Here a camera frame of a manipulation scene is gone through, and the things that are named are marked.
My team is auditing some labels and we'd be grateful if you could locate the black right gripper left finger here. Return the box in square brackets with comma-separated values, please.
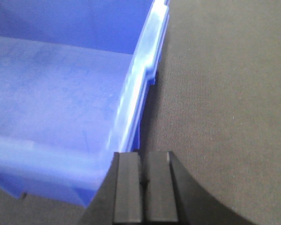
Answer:
[77, 152, 144, 225]

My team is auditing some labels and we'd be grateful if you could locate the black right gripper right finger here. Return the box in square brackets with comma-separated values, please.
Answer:
[145, 151, 244, 225]

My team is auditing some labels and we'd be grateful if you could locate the blue plastic bin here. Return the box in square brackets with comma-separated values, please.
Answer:
[0, 0, 169, 207]

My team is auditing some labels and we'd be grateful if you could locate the grey fabric mat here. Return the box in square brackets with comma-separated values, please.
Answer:
[0, 0, 281, 225]

